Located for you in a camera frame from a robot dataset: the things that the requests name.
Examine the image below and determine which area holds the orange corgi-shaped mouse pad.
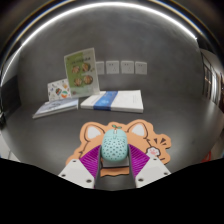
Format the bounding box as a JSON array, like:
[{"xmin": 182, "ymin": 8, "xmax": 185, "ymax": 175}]
[{"xmin": 65, "ymin": 119, "xmax": 173, "ymax": 178}]

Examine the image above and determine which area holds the grey flat book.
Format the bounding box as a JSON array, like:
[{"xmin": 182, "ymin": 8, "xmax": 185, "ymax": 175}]
[{"xmin": 32, "ymin": 98, "xmax": 80, "ymax": 120}]

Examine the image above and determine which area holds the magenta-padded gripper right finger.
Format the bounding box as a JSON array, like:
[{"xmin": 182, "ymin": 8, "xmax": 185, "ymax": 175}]
[{"xmin": 127, "ymin": 144, "xmax": 172, "ymax": 189}]

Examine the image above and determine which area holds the white wall socket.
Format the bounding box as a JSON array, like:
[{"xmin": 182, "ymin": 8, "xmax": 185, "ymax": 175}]
[
  {"xmin": 95, "ymin": 61, "xmax": 105, "ymax": 76},
  {"xmin": 105, "ymin": 60, "xmax": 120, "ymax": 75},
  {"xmin": 120, "ymin": 60, "xmax": 135, "ymax": 75},
  {"xmin": 134, "ymin": 60, "xmax": 148, "ymax": 75}
]

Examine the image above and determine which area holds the white book with blue band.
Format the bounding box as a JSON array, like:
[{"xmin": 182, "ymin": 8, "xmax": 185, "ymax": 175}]
[{"xmin": 79, "ymin": 89, "xmax": 145, "ymax": 114}]

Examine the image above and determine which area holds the dark-framed glass door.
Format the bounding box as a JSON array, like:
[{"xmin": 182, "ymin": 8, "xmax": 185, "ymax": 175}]
[{"xmin": 199, "ymin": 49, "xmax": 224, "ymax": 113}]

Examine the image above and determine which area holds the green food poster stand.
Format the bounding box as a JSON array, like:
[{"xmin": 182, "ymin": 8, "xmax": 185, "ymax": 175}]
[{"xmin": 63, "ymin": 47, "xmax": 101, "ymax": 99}]

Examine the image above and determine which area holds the small white sticker card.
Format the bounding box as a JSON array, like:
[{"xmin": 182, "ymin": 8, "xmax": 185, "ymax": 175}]
[{"xmin": 46, "ymin": 78, "xmax": 73, "ymax": 102}]

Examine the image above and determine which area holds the black monitor screen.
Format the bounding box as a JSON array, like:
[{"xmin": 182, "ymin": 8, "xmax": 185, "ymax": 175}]
[{"xmin": 0, "ymin": 75, "xmax": 18, "ymax": 113}]

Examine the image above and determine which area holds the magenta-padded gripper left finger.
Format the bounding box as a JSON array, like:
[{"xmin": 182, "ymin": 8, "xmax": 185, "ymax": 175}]
[{"xmin": 58, "ymin": 144, "xmax": 104, "ymax": 190}]

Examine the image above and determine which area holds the mint green computer mouse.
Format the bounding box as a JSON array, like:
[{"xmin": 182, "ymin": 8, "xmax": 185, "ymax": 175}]
[{"xmin": 100, "ymin": 129, "xmax": 130, "ymax": 163}]

